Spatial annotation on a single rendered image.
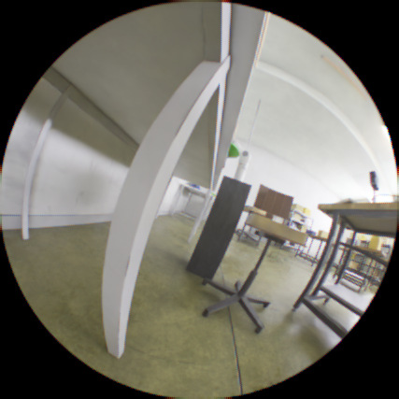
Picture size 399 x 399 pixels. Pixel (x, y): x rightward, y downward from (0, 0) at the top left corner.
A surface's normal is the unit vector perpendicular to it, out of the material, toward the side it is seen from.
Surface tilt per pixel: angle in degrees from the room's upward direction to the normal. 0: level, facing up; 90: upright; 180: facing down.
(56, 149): 90
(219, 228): 90
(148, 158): 90
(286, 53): 180
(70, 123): 90
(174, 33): 180
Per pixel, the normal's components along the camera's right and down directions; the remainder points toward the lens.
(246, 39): -0.37, 0.93
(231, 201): -0.22, -0.12
